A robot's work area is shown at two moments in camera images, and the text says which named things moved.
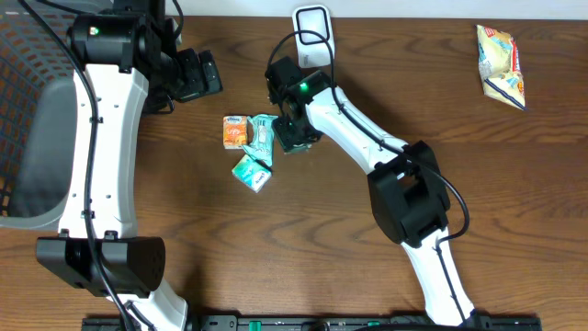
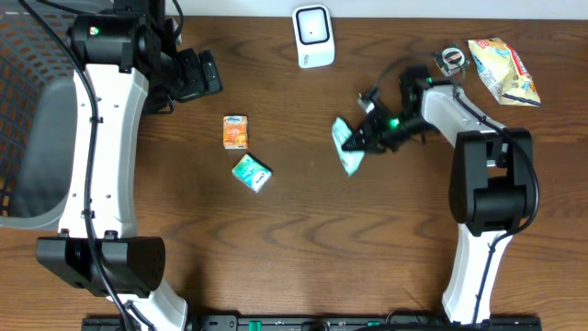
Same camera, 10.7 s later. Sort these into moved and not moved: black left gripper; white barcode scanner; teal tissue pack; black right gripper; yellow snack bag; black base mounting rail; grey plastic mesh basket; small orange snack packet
Moved: yellow snack bag; black right gripper
Not moved: grey plastic mesh basket; teal tissue pack; small orange snack packet; white barcode scanner; black base mounting rail; black left gripper
